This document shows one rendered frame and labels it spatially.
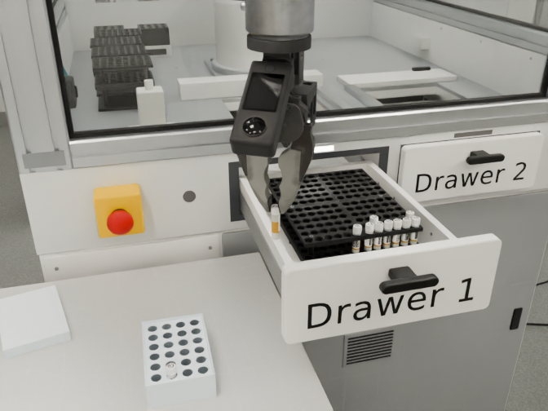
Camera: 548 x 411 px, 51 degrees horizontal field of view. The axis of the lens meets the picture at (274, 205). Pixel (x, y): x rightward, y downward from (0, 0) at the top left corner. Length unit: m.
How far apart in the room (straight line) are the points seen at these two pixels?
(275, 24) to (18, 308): 0.57
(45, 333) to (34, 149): 0.27
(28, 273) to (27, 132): 1.64
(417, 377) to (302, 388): 0.68
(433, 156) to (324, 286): 0.45
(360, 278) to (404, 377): 0.70
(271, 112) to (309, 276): 0.20
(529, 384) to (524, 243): 0.77
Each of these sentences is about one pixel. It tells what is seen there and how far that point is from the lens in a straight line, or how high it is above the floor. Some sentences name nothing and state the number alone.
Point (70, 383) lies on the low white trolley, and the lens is 0.81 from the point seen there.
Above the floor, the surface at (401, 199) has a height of 0.89.
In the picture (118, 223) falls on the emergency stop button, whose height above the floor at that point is 0.88.
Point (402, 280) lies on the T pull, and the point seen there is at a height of 0.91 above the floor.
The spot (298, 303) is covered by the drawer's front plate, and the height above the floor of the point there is 0.88.
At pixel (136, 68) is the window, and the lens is 0.91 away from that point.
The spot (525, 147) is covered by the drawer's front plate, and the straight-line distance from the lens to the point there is 1.18.
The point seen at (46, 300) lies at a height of 0.78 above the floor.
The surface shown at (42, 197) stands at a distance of 0.96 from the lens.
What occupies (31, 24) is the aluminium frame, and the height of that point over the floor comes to 1.16.
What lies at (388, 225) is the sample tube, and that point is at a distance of 0.82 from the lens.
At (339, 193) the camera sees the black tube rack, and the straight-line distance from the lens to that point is 0.92.
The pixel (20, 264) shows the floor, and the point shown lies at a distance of 2.61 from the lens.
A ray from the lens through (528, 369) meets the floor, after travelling 2.07.
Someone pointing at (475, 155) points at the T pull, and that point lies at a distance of 1.10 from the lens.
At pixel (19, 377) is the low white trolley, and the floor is 0.76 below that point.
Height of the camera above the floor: 1.30
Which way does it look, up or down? 27 degrees down
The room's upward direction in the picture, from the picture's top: straight up
